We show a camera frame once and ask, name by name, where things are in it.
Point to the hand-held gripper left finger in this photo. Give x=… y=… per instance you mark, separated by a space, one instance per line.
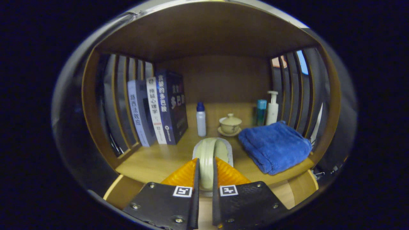
x=196 y=204

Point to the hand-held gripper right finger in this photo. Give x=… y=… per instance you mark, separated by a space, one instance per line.
x=215 y=204

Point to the pale green scrub brush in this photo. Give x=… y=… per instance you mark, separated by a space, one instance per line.
x=206 y=159

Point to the wooden countertop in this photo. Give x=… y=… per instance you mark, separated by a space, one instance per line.
x=159 y=159

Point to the wooden cabinet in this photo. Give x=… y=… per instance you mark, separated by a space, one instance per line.
x=204 y=32

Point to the cream lidded teacup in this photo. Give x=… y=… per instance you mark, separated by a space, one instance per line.
x=230 y=125

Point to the white bottle blue cap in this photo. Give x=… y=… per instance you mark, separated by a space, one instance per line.
x=201 y=123

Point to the blue folded towel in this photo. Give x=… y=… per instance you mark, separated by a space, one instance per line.
x=274 y=147

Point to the dark blue book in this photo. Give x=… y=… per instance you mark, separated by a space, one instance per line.
x=174 y=105

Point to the teal bottle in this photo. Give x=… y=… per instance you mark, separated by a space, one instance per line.
x=261 y=113

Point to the white spine book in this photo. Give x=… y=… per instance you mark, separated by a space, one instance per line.
x=155 y=108

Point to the pale blue book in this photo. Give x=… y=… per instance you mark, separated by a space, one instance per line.
x=137 y=115

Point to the white pump bottle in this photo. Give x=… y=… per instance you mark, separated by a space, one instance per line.
x=272 y=111

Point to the black backdrop cloth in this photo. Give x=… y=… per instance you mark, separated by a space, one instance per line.
x=70 y=127

